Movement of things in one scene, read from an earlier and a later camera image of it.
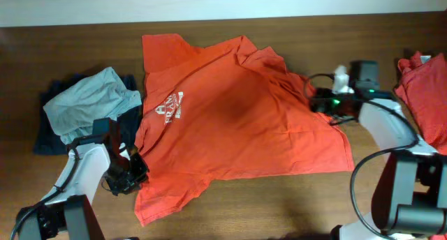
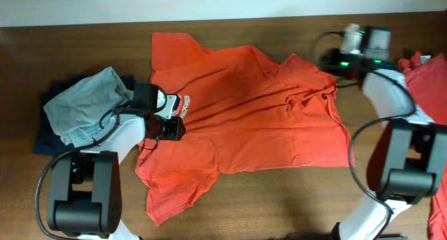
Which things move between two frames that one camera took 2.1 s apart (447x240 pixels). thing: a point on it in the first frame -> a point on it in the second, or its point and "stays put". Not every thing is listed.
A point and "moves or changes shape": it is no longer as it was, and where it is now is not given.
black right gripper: (323, 99) -> (328, 58)
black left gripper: (141, 178) -> (174, 132)
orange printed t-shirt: (225, 112) moves or changes shape
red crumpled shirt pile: (423, 88) stays put
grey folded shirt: (70, 113) stays put
